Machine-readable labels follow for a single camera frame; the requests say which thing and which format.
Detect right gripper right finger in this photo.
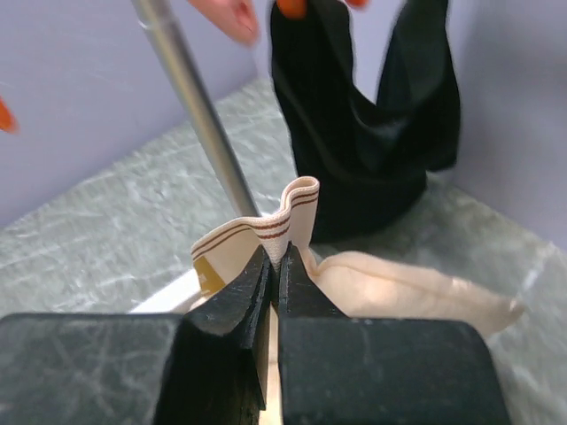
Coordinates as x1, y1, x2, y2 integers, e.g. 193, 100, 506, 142
277, 245, 510, 424

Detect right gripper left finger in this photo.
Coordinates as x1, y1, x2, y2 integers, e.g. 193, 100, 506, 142
1, 249, 271, 424

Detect beige boxer underwear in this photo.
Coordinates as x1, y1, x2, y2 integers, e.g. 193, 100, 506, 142
191, 177, 523, 341

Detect orange clothespin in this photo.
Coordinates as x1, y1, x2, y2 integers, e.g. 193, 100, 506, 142
0, 98, 19, 134

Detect black underwear on green hanger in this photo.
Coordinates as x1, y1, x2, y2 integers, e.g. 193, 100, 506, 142
269, 0, 461, 243

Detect white metal drying rack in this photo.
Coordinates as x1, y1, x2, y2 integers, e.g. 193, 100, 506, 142
130, 0, 261, 313

